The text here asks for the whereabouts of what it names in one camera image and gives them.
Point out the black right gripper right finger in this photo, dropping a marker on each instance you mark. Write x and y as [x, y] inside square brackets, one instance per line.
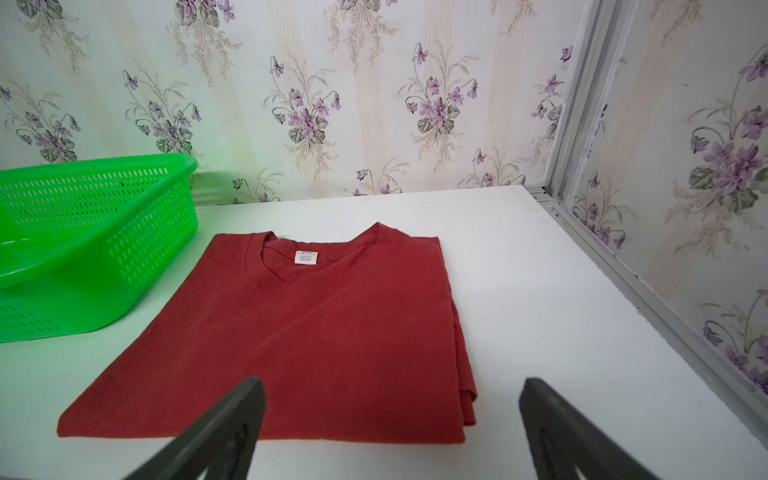
[565, 444]

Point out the green plastic basket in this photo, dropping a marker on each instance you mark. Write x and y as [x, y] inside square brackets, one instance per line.
[81, 242]

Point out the dark red t-shirt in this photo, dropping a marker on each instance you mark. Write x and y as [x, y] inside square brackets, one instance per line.
[358, 341]

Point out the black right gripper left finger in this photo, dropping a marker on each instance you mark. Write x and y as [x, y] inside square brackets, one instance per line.
[218, 445]

